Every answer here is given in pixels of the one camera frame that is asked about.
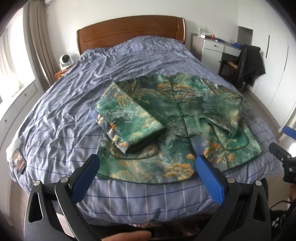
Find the beige curtain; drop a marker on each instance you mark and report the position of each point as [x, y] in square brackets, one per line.
[39, 46]

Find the wooden headboard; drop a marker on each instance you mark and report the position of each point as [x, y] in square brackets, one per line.
[129, 30]

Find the green printed jacket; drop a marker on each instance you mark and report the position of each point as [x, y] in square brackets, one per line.
[161, 104]

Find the white wardrobe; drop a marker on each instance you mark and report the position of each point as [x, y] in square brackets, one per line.
[277, 69]

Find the white desk with drawers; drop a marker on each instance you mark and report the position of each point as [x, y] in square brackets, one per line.
[212, 51]

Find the white low cabinet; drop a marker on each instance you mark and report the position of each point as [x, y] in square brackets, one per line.
[20, 102]

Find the wooden chair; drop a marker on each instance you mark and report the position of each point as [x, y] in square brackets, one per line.
[229, 64]

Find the wooden nightstand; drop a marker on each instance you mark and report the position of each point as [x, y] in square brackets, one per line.
[60, 74]

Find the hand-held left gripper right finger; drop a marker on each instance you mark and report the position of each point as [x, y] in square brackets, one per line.
[211, 180]

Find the black smartphone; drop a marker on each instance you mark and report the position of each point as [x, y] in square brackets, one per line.
[19, 161]

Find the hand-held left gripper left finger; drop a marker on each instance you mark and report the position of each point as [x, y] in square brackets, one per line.
[86, 176]

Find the white round fan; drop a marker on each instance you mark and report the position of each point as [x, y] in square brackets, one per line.
[66, 60]

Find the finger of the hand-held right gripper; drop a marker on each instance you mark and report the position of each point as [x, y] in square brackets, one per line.
[290, 132]

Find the person's left hand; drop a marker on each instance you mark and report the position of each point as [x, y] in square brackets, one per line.
[124, 235]

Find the bright window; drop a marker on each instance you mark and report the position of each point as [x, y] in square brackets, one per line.
[13, 64]

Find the clear bottle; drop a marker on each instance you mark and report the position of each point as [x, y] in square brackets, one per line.
[200, 32]

